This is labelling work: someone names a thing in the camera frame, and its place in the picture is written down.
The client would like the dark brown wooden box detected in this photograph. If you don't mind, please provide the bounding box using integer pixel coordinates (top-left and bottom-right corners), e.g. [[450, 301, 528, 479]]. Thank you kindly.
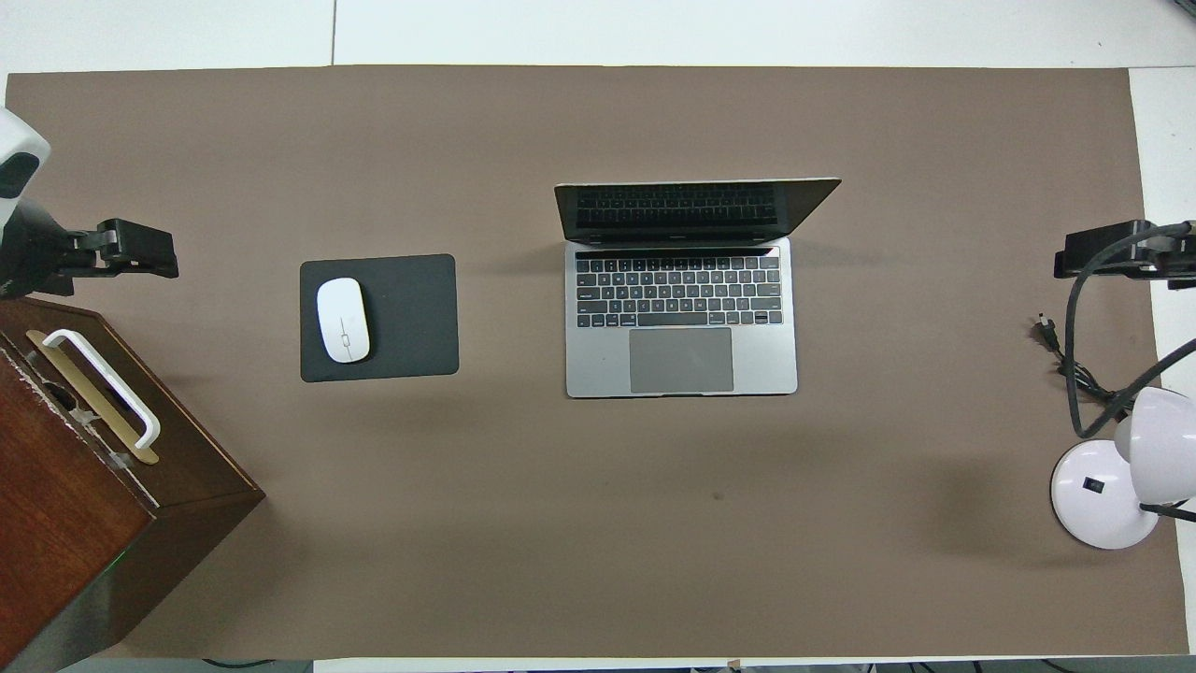
[[0, 297, 266, 669]]

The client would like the dark right gripper cable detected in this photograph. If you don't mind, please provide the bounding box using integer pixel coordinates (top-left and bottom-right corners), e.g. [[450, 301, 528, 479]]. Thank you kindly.
[[1065, 222, 1196, 438]]

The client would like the brown table mat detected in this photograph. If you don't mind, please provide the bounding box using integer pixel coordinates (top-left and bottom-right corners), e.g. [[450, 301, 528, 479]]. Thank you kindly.
[[0, 65, 1189, 660]]

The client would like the white box handle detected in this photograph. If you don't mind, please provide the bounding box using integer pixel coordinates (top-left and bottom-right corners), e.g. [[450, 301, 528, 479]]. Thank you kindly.
[[42, 329, 162, 451]]

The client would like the silver grey laptop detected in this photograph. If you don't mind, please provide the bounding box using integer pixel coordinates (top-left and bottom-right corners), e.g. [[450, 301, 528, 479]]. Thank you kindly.
[[553, 178, 843, 400]]

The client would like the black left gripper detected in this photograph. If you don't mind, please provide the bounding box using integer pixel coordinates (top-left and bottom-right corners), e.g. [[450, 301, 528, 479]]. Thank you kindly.
[[0, 201, 179, 300]]

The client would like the black mouse pad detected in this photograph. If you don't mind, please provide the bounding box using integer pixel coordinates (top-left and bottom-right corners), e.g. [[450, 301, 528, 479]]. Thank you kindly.
[[299, 253, 461, 383]]

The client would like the black lamp power cable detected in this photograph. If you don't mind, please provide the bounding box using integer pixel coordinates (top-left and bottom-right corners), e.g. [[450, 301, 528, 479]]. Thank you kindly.
[[1035, 314, 1141, 420]]

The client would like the white computer mouse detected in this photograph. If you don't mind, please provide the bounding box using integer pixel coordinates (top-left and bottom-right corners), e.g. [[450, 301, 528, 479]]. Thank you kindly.
[[316, 278, 372, 365]]

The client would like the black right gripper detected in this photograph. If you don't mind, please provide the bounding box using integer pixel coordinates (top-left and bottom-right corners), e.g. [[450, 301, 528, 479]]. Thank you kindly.
[[1054, 221, 1196, 286]]

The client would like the white desk lamp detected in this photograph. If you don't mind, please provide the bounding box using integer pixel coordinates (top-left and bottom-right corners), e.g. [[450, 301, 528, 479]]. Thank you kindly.
[[1050, 386, 1196, 551]]

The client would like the gold handle plate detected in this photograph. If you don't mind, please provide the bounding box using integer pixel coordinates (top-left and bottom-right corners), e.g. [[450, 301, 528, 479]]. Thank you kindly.
[[25, 329, 160, 465]]

